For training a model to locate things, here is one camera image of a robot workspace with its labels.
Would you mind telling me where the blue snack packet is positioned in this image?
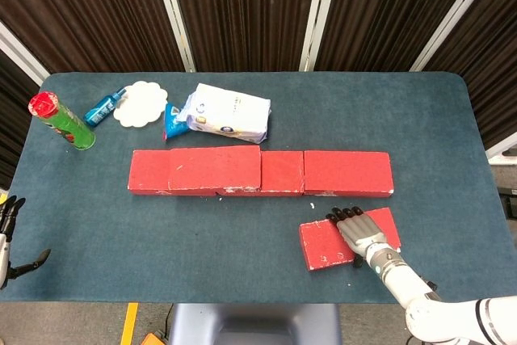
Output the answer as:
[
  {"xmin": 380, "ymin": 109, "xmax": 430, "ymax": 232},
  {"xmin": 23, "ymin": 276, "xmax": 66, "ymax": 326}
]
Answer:
[{"xmin": 162, "ymin": 102, "xmax": 191, "ymax": 143}]

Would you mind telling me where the blue felt table cover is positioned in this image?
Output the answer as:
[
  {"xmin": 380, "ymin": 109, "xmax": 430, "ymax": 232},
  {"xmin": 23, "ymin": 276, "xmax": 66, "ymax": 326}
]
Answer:
[{"xmin": 0, "ymin": 71, "xmax": 517, "ymax": 305}]

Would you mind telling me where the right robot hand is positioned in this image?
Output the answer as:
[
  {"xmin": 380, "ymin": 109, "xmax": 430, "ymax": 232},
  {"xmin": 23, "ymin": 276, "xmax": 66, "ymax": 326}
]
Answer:
[{"xmin": 326, "ymin": 206, "xmax": 389, "ymax": 269}]

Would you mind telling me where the black device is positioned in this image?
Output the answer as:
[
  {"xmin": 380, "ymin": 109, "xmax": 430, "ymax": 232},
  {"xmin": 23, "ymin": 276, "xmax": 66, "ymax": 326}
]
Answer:
[{"xmin": 498, "ymin": 187, "xmax": 517, "ymax": 221}]

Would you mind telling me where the red brick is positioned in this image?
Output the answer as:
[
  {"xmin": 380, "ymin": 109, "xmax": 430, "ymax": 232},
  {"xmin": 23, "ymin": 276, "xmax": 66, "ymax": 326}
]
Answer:
[
  {"xmin": 298, "ymin": 207, "xmax": 402, "ymax": 272},
  {"xmin": 217, "ymin": 150, "xmax": 305, "ymax": 197},
  {"xmin": 302, "ymin": 150, "xmax": 395, "ymax": 199},
  {"xmin": 167, "ymin": 145, "xmax": 263, "ymax": 196},
  {"xmin": 128, "ymin": 149, "xmax": 173, "ymax": 196}
]

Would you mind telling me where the white flower-shaped plate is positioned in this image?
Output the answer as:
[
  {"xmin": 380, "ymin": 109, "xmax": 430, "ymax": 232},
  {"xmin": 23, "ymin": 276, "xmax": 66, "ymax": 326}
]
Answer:
[{"xmin": 112, "ymin": 81, "xmax": 169, "ymax": 128}]

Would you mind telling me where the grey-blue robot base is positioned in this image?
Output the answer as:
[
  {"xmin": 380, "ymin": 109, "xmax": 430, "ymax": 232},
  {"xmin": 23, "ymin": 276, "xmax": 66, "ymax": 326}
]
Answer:
[{"xmin": 168, "ymin": 303, "xmax": 343, "ymax": 345}]

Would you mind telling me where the blue spray bottle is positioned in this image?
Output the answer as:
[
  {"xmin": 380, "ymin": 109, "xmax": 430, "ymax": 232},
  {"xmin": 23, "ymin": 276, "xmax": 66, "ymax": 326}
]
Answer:
[{"xmin": 83, "ymin": 87, "xmax": 127, "ymax": 128}]

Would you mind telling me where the white tissue pack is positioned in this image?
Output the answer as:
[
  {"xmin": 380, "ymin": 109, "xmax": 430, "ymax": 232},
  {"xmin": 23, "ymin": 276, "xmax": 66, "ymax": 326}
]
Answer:
[{"xmin": 174, "ymin": 82, "xmax": 271, "ymax": 145}]

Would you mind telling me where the yellow floor tape strip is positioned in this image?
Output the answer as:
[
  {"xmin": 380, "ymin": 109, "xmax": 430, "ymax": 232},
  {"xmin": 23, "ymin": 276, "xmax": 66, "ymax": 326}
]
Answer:
[{"xmin": 120, "ymin": 302, "xmax": 139, "ymax": 345}]

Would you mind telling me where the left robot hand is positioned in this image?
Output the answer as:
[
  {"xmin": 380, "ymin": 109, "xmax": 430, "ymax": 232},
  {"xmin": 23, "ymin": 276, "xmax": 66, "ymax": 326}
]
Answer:
[{"xmin": 0, "ymin": 195, "xmax": 53, "ymax": 290}]

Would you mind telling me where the thin black floor cable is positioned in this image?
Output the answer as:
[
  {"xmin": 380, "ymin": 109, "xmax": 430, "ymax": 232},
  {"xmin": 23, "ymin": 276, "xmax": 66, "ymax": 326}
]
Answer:
[{"xmin": 161, "ymin": 303, "xmax": 175, "ymax": 340}]

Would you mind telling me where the brown ribbed partition panel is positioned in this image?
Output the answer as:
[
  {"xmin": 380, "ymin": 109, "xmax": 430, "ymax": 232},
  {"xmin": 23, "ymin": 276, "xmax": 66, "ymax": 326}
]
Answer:
[
  {"xmin": 0, "ymin": 0, "xmax": 187, "ymax": 74},
  {"xmin": 167, "ymin": 0, "xmax": 324, "ymax": 73},
  {"xmin": 0, "ymin": 52, "xmax": 40, "ymax": 191},
  {"xmin": 423, "ymin": 0, "xmax": 517, "ymax": 149},
  {"xmin": 317, "ymin": 0, "xmax": 492, "ymax": 73}
]

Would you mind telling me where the orange box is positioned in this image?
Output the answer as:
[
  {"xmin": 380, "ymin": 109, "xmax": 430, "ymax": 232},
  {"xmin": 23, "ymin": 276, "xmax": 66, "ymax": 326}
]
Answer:
[{"xmin": 141, "ymin": 332, "xmax": 169, "ymax": 345}]

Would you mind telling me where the green chips can red lid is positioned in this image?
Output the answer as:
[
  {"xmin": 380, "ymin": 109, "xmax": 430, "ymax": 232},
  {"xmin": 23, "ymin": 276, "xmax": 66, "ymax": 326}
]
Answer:
[{"xmin": 27, "ymin": 92, "xmax": 97, "ymax": 151}]

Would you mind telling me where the white partition post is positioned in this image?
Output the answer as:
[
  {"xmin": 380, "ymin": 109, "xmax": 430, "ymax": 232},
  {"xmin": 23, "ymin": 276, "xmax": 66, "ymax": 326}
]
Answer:
[
  {"xmin": 410, "ymin": 0, "xmax": 506, "ymax": 73},
  {"xmin": 0, "ymin": 23, "xmax": 50, "ymax": 86},
  {"xmin": 149, "ymin": 0, "xmax": 197, "ymax": 74},
  {"xmin": 299, "ymin": 0, "xmax": 343, "ymax": 73}
]

